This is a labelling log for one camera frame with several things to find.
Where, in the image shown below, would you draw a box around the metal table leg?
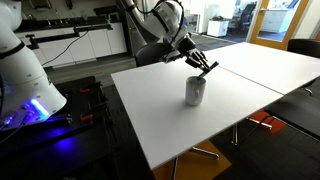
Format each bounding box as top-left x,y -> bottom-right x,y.
169,145 -> 221,180
231,114 -> 274,147

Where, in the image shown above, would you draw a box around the black padded chair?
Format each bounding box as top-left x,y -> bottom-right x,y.
134,42 -> 175,68
262,77 -> 320,142
286,38 -> 320,60

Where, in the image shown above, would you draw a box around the orange door frame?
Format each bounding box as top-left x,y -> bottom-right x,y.
247,0 -> 312,52

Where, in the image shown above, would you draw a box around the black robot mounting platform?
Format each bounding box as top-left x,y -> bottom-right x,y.
0,75 -> 116,180

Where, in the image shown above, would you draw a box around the orange handled black clamp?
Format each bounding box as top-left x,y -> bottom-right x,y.
78,101 -> 109,123
78,81 -> 104,95

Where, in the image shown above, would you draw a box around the black camera mounting rail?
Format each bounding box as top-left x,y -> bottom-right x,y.
24,22 -> 115,50

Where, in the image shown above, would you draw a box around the black power cable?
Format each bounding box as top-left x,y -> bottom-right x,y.
41,29 -> 90,67

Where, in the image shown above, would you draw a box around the dark office chair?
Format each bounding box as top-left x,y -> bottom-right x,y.
237,2 -> 258,33

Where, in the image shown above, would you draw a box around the white drawer cabinet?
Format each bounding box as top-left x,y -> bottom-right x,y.
259,7 -> 290,34

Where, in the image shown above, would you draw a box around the white kitchen cabinets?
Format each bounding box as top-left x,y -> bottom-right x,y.
23,22 -> 129,68

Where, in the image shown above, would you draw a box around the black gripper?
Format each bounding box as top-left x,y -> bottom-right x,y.
175,34 -> 214,75

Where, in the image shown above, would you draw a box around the white rolling cabinet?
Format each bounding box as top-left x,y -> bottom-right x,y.
206,18 -> 231,38

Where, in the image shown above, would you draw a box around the black marker pen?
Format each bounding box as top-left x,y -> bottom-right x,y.
195,60 -> 220,81

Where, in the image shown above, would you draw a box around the white ceramic mug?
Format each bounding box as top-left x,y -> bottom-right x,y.
184,75 -> 208,107

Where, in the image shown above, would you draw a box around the black kitchen countertop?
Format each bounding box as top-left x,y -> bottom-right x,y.
15,13 -> 122,33

